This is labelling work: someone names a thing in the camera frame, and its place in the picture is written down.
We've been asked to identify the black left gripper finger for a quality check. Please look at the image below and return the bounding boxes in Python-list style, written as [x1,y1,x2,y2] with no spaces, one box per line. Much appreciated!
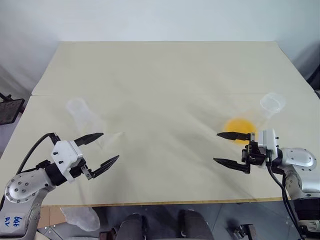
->
[87,154,121,181]
[73,132,104,147]

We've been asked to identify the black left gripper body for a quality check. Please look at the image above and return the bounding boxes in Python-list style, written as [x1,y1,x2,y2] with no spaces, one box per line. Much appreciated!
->
[66,159,95,182]

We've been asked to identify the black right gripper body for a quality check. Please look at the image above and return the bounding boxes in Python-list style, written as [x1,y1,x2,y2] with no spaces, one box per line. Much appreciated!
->
[240,140,268,167]

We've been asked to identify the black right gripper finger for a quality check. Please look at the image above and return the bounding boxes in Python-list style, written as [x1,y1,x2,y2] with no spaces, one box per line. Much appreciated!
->
[216,131,251,142]
[212,157,252,174]

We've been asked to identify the clear plastic cup left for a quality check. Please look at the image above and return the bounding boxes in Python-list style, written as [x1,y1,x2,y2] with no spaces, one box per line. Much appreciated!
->
[65,96,104,149]

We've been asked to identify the clear crumpled plastic bag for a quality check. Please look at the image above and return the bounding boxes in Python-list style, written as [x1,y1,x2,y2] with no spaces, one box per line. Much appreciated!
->
[60,205,101,232]

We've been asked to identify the clear cup with orange juice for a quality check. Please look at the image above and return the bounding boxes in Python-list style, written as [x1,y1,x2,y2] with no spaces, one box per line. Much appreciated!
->
[223,91,287,147]

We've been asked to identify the brown cardboard piece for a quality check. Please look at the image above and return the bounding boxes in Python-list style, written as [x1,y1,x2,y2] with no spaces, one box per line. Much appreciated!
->
[36,205,69,232]

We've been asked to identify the dark rounded shape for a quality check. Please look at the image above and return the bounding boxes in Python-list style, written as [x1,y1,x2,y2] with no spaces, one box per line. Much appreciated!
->
[176,209,214,240]
[117,212,149,240]

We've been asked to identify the black metal clamp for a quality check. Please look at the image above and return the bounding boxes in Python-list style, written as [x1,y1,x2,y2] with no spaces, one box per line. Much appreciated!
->
[226,223,256,240]

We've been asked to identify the beige tablecloth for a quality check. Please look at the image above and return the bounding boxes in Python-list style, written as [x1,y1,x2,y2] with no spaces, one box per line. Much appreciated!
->
[0,40,320,207]

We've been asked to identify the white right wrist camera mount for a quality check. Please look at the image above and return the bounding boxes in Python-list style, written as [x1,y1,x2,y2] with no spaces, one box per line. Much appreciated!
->
[257,128,282,161]

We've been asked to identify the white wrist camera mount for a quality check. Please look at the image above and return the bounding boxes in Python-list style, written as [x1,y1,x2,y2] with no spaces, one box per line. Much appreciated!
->
[257,128,282,161]
[50,140,85,185]

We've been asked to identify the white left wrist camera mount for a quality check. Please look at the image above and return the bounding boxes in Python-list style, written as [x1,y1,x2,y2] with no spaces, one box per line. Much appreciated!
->
[50,140,85,185]

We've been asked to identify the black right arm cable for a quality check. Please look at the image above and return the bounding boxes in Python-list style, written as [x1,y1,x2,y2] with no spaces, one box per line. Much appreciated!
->
[266,163,302,227]

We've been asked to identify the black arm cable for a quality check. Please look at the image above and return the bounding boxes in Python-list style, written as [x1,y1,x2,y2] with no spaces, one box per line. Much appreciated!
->
[266,163,302,227]
[16,132,61,176]

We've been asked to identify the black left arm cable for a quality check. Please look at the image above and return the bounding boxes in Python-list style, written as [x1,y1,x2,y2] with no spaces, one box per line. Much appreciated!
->
[16,132,61,176]

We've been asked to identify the black mesh frame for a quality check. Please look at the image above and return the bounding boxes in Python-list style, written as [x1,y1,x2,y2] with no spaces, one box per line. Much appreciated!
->
[0,91,26,126]

